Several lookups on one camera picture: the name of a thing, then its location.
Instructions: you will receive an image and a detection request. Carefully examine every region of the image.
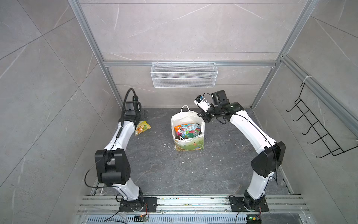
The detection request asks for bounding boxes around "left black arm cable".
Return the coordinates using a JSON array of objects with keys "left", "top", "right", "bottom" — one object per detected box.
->
[{"left": 119, "top": 88, "right": 138, "bottom": 127}]

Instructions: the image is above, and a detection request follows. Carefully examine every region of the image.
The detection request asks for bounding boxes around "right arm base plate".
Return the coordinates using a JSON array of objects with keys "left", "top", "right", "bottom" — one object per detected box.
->
[{"left": 228, "top": 195, "right": 269, "bottom": 212}]

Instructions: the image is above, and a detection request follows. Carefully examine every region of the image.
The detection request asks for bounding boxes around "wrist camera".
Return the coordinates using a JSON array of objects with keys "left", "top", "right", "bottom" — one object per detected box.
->
[
  {"left": 132, "top": 96, "right": 142, "bottom": 112},
  {"left": 194, "top": 95, "right": 213, "bottom": 112}
]

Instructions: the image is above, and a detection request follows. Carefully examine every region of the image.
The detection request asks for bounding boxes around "white wire mesh basket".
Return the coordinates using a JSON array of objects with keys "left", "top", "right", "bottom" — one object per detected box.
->
[{"left": 151, "top": 62, "right": 218, "bottom": 88}]

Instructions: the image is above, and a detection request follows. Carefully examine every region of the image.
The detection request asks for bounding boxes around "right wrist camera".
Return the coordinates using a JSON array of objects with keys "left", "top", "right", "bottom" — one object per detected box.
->
[{"left": 194, "top": 95, "right": 213, "bottom": 112}]

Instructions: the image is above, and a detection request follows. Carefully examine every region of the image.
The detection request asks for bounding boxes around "yellow chips snack bag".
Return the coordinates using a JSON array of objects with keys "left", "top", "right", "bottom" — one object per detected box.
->
[{"left": 135, "top": 121, "right": 151, "bottom": 136}]

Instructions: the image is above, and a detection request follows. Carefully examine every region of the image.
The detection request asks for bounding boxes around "aluminium mounting rail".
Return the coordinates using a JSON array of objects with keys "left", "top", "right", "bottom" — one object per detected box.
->
[{"left": 74, "top": 195, "right": 315, "bottom": 224}]

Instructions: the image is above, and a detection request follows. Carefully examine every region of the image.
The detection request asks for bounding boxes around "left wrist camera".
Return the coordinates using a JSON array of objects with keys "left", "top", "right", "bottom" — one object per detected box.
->
[{"left": 132, "top": 96, "right": 142, "bottom": 112}]

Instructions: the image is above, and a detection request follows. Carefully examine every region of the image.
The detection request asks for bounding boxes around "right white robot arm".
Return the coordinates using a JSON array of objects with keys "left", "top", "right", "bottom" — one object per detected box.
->
[{"left": 194, "top": 90, "right": 286, "bottom": 211}]

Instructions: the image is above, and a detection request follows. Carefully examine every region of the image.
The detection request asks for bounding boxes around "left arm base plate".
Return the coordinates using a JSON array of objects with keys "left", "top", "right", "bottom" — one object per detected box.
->
[{"left": 119, "top": 197, "right": 158, "bottom": 213}]

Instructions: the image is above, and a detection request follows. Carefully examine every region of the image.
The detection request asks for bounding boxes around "white printed paper bag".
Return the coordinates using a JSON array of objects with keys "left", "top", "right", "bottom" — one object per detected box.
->
[{"left": 171, "top": 105, "right": 205, "bottom": 151}]

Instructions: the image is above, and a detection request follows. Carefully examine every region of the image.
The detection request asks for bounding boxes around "green Fox's mint candy bag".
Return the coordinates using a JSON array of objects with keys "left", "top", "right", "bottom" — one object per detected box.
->
[{"left": 181, "top": 124, "right": 201, "bottom": 140}]

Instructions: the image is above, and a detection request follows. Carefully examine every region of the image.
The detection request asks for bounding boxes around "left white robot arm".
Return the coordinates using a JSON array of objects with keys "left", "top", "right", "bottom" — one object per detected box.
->
[{"left": 95, "top": 109, "right": 144, "bottom": 207}]

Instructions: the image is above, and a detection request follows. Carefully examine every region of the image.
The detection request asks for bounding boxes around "black wire hook rack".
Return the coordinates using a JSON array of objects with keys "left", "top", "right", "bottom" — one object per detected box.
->
[{"left": 286, "top": 83, "right": 358, "bottom": 159}]

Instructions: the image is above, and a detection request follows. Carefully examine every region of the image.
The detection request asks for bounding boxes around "pink Fox's fruit candy bag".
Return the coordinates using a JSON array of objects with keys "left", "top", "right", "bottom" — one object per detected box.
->
[{"left": 174, "top": 125, "right": 182, "bottom": 140}]

